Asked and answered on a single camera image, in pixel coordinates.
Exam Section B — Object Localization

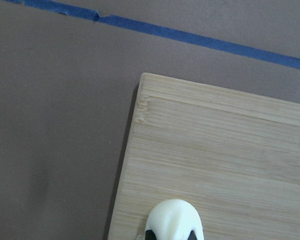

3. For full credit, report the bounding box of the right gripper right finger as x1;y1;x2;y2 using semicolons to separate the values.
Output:
187;230;197;240

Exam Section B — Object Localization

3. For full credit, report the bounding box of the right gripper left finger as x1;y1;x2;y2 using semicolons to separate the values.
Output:
144;229;156;240

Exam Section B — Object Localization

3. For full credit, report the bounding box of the wooden cutting board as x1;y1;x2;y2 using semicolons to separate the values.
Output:
108;73;300;240

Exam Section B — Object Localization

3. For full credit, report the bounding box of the white steamed bun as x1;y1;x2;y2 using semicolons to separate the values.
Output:
144;199;205;240

